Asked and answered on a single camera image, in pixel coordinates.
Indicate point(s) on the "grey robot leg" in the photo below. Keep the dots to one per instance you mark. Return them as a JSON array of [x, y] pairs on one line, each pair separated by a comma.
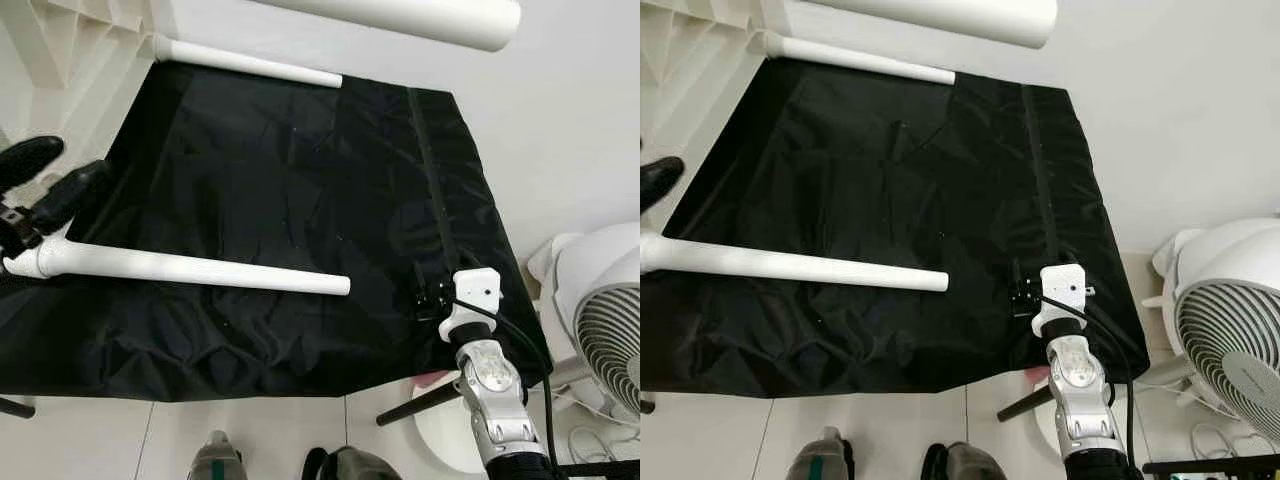
[[825, 455], [217, 458], [965, 462], [355, 465]]

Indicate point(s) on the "black cloth table cover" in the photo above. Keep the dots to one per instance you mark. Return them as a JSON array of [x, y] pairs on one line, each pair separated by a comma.
[[880, 200], [280, 200]]

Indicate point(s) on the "black low furniture frame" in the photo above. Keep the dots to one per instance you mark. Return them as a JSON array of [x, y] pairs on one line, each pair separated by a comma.
[[600, 467], [1210, 465]]

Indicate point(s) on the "white plastic children table top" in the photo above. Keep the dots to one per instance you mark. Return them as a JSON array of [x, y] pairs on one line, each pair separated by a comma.
[[700, 50], [70, 40]]

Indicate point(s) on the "white floor fan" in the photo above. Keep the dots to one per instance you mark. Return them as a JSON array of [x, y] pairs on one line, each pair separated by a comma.
[[600, 290], [1230, 300]]

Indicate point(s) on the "pink foam pad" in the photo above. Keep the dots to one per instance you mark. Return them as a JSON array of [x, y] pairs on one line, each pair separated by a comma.
[[432, 377], [1037, 372]]

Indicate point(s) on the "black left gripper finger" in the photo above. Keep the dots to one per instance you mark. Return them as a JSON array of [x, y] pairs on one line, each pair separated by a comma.
[[660, 180], [30, 160], [72, 195]]

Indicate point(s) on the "grey robot left leg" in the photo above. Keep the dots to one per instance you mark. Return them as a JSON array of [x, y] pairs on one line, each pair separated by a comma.
[[217, 458], [825, 455]]

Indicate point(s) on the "grey robot right leg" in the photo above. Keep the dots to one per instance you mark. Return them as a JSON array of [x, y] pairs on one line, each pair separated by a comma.
[[965, 462], [355, 465]]

